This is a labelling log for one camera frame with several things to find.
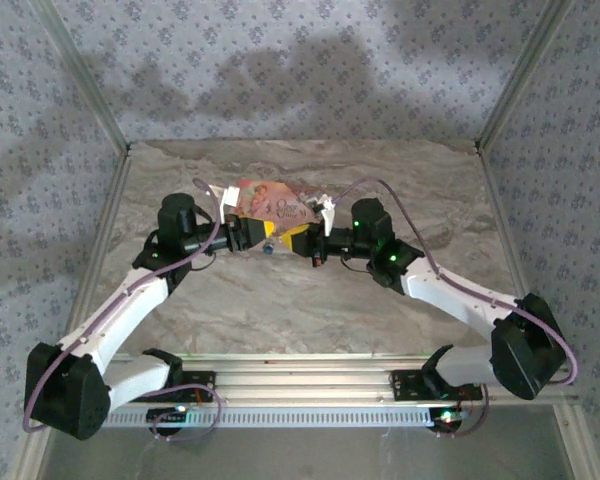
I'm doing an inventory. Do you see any pink printed snack bag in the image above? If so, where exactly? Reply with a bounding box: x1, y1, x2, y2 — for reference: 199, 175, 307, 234
224, 178, 331, 236

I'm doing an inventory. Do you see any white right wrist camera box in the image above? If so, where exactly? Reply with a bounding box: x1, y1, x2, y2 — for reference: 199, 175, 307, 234
304, 192, 338, 237

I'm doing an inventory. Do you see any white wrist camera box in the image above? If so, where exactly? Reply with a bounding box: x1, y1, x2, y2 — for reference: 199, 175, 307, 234
304, 192, 338, 237
218, 184, 243, 224

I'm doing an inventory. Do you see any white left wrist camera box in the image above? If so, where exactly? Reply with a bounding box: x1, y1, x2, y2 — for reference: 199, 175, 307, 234
218, 184, 243, 224

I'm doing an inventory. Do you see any aluminium frame side rail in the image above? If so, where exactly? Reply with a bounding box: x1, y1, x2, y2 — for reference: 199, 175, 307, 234
478, 148, 600, 480
12, 148, 134, 480

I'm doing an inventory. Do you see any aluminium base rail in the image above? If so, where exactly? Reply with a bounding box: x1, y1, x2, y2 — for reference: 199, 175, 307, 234
99, 352, 487, 431

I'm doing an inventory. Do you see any aluminium frame post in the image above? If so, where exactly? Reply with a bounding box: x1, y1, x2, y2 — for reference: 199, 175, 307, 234
31, 0, 133, 154
473, 0, 577, 154

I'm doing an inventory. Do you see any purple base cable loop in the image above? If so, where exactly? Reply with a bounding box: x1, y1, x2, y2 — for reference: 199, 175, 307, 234
148, 383, 224, 445
435, 383, 491, 440

